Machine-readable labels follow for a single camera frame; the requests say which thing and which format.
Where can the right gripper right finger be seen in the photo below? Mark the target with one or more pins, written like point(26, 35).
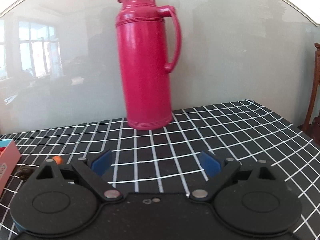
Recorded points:
point(220, 173)

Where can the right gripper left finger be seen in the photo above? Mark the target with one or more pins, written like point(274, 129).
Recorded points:
point(89, 172)

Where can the far carrot piece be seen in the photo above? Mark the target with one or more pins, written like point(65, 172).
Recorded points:
point(58, 159)

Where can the black white checkered tablecloth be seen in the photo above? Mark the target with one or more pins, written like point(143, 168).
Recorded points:
point(167, 159)

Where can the dark round chestnut fruit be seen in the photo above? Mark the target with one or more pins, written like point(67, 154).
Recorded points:
point(24, 172)

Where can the colourful cardboard box tray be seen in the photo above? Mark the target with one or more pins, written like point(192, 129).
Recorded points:
point(10, 156)

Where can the wooden furniture at right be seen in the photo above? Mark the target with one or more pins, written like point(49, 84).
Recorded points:
point(312, 130)

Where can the pink thermos flask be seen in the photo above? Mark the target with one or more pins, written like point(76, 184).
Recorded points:
point(149, 42)

